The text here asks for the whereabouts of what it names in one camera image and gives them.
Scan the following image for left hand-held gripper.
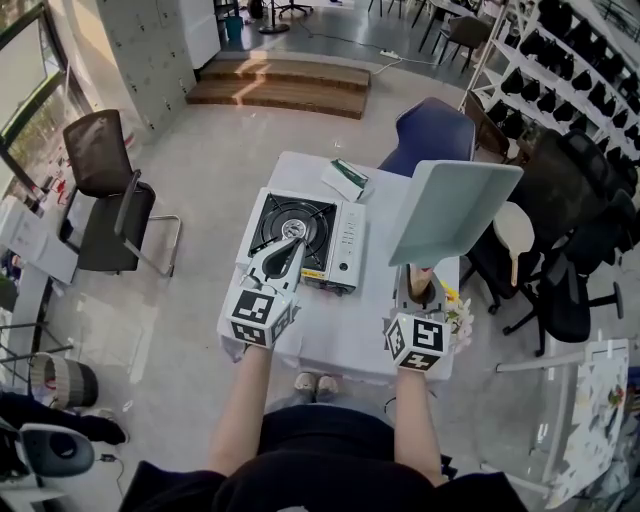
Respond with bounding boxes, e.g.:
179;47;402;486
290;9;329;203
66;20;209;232
220;237;308;352

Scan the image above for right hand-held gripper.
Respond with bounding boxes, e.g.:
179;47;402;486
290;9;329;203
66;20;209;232
383;263;454;374

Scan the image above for white portable gas stove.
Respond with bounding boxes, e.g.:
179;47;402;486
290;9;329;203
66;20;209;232
234;187;367;297

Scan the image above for pale green square pan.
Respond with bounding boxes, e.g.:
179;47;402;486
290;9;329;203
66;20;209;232
387;159;525;300

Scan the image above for person's left forearm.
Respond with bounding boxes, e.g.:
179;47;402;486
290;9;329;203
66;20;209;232
207;344;275;477

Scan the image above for person's right forearm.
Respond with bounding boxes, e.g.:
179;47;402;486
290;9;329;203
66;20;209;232
393;368;445;488

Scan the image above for pink flower bouquet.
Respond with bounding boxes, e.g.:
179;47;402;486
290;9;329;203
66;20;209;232
442;279;474;357

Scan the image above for white tablecloth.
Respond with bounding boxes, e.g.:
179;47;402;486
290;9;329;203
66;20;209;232
216;151;461;386

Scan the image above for white green tissue packet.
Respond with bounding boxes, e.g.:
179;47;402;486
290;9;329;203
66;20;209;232
320;158;376;203

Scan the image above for cream round hand fan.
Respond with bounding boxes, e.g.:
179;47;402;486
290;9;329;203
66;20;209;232
492;201;535;288

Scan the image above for person's grey trousers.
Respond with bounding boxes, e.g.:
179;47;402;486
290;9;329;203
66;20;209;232
287;389;396;417

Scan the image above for black office chair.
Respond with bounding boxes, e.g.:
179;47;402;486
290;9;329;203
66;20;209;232
459;128;627;317
502;189;640;358

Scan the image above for blue chair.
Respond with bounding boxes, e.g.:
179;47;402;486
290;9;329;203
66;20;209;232
377;97;477;179

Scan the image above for black mesh chrome chair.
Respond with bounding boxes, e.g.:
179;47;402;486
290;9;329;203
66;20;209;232
58;109;182;278

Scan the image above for wooden steps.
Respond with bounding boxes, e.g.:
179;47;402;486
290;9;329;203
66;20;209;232
185;58;372;120

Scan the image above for brown wooden chair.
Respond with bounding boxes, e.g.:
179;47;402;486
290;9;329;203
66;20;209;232
464;90;511;162

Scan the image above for person's black shirt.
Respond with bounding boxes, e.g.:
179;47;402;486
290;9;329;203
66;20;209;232
119;403;529;512

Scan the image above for white framed glass table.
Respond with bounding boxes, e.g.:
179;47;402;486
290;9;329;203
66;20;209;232
496;338;631;510

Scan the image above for grey striped basket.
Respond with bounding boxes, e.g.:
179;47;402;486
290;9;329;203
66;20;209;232
29;352;100;409

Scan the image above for grey lockers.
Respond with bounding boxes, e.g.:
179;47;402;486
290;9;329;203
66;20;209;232
97;0;197;146

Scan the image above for white side table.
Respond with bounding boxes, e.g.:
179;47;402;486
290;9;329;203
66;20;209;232
0;194;82;287

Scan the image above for white shelf rack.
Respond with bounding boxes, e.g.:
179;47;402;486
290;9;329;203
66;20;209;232
458;0;640;167

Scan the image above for rows of black devices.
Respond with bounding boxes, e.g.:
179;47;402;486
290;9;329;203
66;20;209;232
499;0;640;172

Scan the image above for grey oval shell device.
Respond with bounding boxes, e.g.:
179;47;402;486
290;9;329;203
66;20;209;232
19;423;96;479

